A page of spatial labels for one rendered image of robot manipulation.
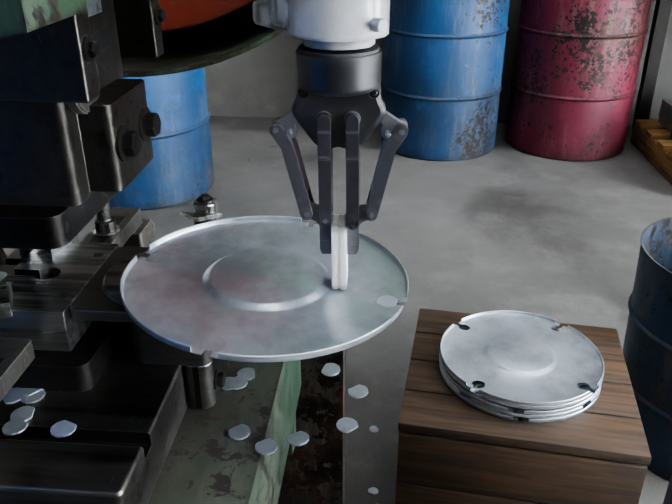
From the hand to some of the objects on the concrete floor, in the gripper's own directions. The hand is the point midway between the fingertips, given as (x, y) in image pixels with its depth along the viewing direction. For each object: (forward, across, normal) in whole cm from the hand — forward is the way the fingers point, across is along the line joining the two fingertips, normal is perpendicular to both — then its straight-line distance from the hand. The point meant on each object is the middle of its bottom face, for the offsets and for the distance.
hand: (339, 252), depth 70 cm
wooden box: (+82, +30, +46) cm, 98 cm away
